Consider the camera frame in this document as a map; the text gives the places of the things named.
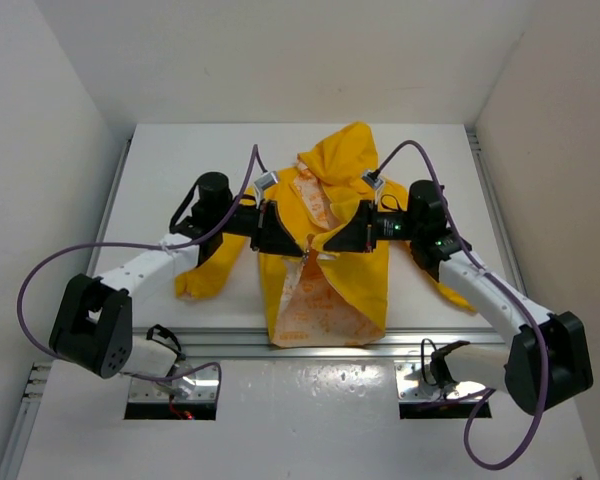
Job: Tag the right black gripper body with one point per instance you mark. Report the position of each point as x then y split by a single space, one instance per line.
392 226

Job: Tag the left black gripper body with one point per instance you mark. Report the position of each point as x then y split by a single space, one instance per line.
245 221

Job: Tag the yellow hooded jacket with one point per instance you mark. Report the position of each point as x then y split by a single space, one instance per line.
325 297

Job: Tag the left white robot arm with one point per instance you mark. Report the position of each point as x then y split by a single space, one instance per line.
94 323

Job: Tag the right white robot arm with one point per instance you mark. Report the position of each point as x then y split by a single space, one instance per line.
545 360

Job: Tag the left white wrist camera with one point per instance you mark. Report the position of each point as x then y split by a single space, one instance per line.
264 182

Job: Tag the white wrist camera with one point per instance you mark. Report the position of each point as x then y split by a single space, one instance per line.
374 180
264 182

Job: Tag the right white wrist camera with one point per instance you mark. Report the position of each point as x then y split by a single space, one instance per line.
374 180

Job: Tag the aluminium front rail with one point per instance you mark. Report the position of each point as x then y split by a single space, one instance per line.
254 344

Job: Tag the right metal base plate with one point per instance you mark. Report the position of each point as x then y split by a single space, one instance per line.
413 389

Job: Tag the metal base plate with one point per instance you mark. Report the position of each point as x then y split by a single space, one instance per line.
413 389
200 385

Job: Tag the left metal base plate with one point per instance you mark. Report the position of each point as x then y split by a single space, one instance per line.
200 385

